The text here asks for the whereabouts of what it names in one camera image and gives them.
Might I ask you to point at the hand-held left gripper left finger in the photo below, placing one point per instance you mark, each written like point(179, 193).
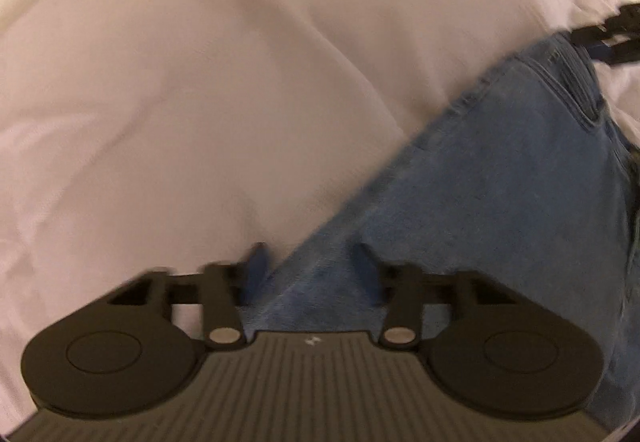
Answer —
point(257, 269)

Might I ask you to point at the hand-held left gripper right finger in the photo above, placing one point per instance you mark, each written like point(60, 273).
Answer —
point(367, 272)

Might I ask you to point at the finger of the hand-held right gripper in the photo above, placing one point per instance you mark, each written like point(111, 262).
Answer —
point(615, 30)
point(617, 56)

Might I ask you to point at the pale lilac duvet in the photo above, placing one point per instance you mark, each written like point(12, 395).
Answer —
point(200, 97)

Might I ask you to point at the blue jeans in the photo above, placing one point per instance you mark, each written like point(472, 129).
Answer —
point(475, 182)

